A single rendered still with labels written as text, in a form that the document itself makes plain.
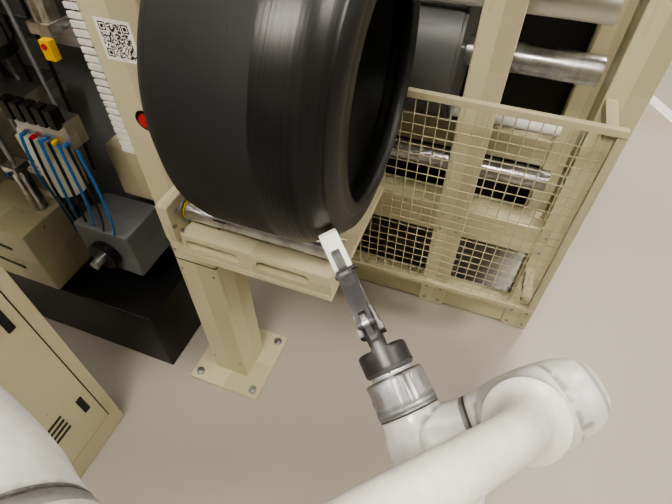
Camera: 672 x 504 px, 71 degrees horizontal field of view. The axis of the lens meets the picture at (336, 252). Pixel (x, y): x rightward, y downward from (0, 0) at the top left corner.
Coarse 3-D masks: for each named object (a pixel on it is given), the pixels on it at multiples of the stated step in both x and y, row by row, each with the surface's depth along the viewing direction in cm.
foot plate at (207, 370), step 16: (272, 336) 183; (208, 352) 178; (272, 352) 178; (208, 368) 174; (224, 368) 174; (256, 368) 174; (272, 368) 174; (224, 384) 170; (240, 384) 170; (256, 384) 170; (256, 400) 166
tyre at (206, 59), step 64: (192, 0) 57; (256, 0) 55; (320, 0) 54; (384, 0) 96; (192, 64) 58; (256, 64) 56; (320, 64) 56; (384, 64) 104; (192, 128) 63; (256, 128) 59; (320, 128) 60; (384, 128) 105; (192, 192) 73; (256, 192) 66; (320, 192) 66
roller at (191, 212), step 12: (192, 204) 99; (192, 216) 99; (204, 216) 98; (228, 228) 97; (240, 228) 96; (264, 240) 96; (276, 240) 94; (288, 240) 93; (312, 252) 93; (324, 252) 92
